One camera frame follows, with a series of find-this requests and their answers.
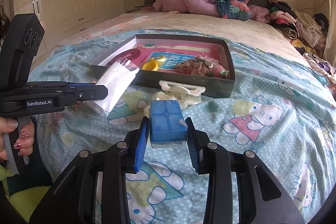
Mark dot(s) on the pile of clothes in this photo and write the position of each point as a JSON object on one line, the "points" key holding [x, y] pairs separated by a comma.
{"points": [[306, 33]]}

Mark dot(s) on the hello kitty blue blanket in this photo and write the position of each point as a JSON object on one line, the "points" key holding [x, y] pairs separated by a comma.
{"points": [[280, 109]]}

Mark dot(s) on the dark cardboard tray box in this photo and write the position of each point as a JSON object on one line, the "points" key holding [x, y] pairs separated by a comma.
{"points": [[215, 87]]}

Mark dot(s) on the small blue box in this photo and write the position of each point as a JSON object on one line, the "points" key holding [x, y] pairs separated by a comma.
{"points": [[167, 125]]}

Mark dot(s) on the white cat claw clip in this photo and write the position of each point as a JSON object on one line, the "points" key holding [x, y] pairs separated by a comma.
{"points": [[185, 89]]}

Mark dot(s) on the pink book in tray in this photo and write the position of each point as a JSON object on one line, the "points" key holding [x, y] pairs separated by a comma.
{"points": [[164, 56]]}

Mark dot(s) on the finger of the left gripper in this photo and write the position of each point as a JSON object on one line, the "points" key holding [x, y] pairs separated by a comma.
{"points": [[72, 95], [78, 85]]}

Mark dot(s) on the white card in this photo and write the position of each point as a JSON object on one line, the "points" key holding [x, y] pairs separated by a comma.
{"points": [[116, 79]]}

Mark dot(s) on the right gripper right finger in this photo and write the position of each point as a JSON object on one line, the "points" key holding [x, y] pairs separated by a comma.
{"points": [[262, 199]]}

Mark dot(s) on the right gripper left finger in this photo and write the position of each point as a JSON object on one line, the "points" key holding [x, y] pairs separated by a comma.
{"points": [[72, 197]]}

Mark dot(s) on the green sleeve forearm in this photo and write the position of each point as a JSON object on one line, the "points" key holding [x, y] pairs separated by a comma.
{"points": [[20, 195]]}

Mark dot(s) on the pink quilted jacket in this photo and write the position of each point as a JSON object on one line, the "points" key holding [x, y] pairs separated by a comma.
{"points": [[201, 7]]}

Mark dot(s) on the cream bead hair accessory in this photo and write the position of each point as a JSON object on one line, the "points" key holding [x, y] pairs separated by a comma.
{"points": [[183, 100]]}

